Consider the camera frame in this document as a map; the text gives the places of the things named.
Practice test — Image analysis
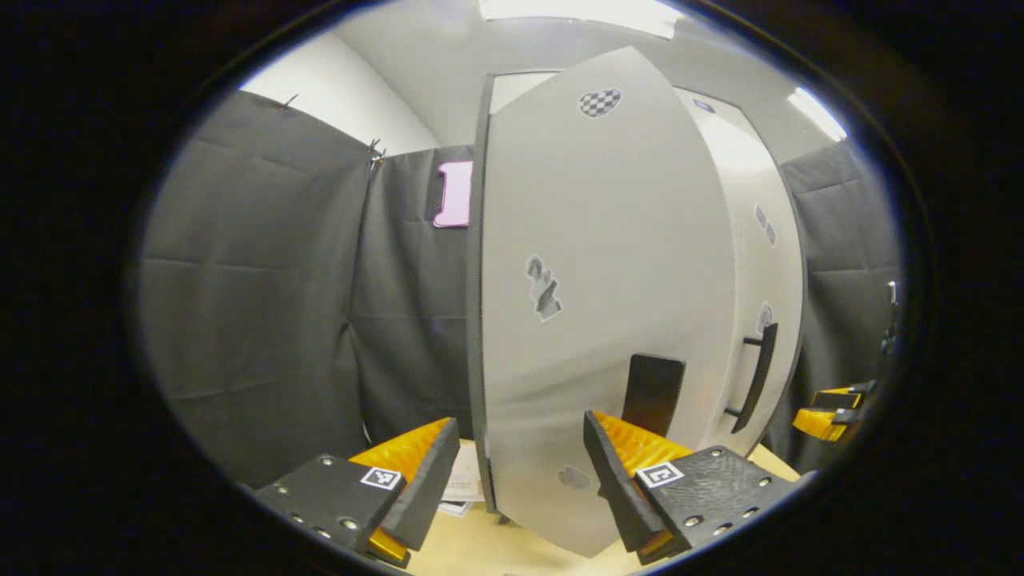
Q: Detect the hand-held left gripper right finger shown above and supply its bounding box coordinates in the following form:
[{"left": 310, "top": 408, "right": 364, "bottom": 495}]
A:
[{"left": 582, "top": 410, "right": 817, "bottom": 565}]

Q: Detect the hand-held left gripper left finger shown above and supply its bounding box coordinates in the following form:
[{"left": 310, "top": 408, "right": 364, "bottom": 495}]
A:
[{"left": 254, "top": 416, "right": 462, "bottom": 569}]

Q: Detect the grey shoe cabinet door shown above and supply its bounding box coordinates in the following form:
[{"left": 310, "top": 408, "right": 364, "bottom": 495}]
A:
[
  {"left": 716, "top": 140, "right": 806, "bottom": 458},
  {"left": 468, "top": 46, "right": 741, "bottom": 558}
]

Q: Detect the grey shoe cabinet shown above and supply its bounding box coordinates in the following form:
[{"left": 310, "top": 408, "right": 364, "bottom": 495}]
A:
[{"left": 488, "top": 70, "right": 773, "bottom": 161}]

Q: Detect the white paper stack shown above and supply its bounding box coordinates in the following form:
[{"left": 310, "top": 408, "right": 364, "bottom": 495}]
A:
[{"left": 440, "top": 442, "right": 487, "bottom": 518}]

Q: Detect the black backdrop cloth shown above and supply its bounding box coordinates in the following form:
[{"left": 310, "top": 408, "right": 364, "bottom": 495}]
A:
[
  {"left": 348, "top": 144, "right": 481, "bottom": 446},
  {"left": 764, "top": 140, "right": 903, "bottom": 474},
  {"left": 140, "top": 90, "right": 374, "bottom": 490}
]

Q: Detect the ceiling light panel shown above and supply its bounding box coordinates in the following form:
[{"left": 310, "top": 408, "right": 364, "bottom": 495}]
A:
[{"left": 787, "top": 86, "right": 849, "bottom": 142}]

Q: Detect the black cabinet door handle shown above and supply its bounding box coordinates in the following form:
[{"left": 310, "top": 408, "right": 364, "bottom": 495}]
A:
[
  {"left": 724, "top": 322, "right": 778, "bottom": 435},
  {"left": 622, "top": 354, "right": 686, "bottom": 438}
]

